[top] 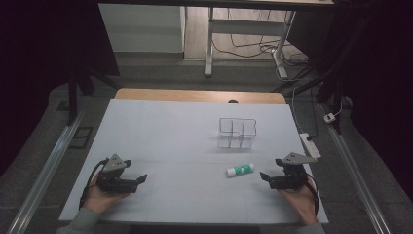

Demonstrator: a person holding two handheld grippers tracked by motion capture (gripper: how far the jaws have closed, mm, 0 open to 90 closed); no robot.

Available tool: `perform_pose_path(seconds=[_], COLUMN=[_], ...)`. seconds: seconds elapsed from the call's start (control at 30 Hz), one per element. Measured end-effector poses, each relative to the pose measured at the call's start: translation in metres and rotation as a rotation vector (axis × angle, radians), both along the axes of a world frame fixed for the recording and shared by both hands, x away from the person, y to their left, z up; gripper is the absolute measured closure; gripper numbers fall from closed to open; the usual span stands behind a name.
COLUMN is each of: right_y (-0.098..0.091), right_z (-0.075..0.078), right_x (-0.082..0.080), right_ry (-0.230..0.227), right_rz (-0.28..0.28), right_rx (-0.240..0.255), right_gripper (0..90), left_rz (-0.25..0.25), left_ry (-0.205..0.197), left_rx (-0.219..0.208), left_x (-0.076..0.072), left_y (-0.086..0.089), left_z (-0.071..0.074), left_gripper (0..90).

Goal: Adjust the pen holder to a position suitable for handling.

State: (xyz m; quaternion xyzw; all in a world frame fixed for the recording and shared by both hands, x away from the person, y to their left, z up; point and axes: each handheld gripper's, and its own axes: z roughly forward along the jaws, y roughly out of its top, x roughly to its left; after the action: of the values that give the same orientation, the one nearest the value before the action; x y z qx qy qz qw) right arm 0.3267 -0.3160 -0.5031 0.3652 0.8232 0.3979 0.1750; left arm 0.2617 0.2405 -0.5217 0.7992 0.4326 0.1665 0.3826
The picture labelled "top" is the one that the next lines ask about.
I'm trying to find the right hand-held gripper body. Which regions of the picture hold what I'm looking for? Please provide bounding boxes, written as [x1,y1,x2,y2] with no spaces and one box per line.
[268,152,319,191]

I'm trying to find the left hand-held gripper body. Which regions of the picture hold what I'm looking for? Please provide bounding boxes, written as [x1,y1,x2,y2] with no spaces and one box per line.
[95,153,140,195]

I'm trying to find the white and green glue stick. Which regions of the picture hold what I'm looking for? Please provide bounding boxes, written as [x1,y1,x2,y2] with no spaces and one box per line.
[225,162,256,178]

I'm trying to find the clear plastic pen holder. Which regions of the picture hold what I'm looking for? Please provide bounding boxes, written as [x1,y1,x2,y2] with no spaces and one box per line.
[217,117,258,151]

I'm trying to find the person's left hand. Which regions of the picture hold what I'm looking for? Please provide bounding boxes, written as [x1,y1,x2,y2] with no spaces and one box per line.
[82,174,131,216]

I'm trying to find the person's right hand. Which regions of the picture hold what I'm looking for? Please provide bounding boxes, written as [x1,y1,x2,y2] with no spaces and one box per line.
[278,179,319,226]

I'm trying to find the white power strip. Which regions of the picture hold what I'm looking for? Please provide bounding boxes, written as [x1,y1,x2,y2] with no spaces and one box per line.
[298,132,322,160]

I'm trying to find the white table mat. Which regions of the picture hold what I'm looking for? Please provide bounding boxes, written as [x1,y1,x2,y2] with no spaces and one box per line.
[58,98,329,226]

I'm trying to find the black floor socket plate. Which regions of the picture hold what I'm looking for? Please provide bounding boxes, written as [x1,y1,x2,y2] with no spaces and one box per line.
[68,126,94,150]

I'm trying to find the black metal stand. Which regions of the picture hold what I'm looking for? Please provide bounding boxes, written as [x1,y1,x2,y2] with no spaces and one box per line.
[66,66,123,127]

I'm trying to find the wooden table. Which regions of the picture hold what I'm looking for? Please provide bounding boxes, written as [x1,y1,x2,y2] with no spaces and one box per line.
[113,88,287,105]

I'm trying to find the white cabinet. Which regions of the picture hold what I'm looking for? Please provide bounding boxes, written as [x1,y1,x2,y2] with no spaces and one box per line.
[97,3,187,55]

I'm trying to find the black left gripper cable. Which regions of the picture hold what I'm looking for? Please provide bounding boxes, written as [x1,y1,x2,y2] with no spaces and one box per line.
[78,157,110,211]

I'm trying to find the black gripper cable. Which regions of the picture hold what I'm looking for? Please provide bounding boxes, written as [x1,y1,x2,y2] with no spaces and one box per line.
[78,157,110,211]
[303,172,321,216]

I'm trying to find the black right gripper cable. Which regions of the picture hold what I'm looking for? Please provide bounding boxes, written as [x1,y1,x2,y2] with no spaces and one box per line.
[303,172,321,216]

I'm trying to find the white cable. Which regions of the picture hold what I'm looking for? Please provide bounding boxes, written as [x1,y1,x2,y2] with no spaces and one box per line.
[290,85,307,135]

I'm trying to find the aluminium rail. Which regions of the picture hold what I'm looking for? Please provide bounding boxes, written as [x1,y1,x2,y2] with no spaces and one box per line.
[5,110,86,234]
[318,102,394,234]

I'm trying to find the black floor cables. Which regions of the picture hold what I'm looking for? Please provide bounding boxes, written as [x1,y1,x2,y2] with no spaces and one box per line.
[211,8,310,66]

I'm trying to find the white desk frame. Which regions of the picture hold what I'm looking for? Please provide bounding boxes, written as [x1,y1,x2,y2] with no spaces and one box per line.
[204,6,297,80]

